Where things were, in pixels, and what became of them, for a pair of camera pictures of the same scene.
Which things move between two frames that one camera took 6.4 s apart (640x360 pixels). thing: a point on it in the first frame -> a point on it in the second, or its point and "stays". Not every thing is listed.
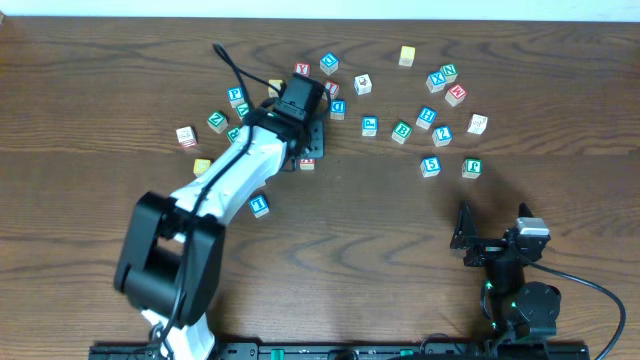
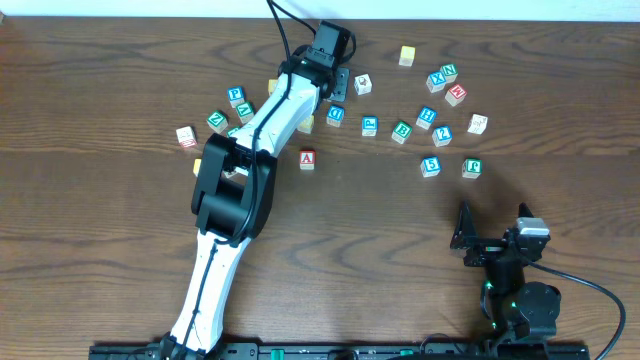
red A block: [307, 164] stays
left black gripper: [317, 149] -> [341, 91]
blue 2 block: [441, 136] stays
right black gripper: [466, 235] stays
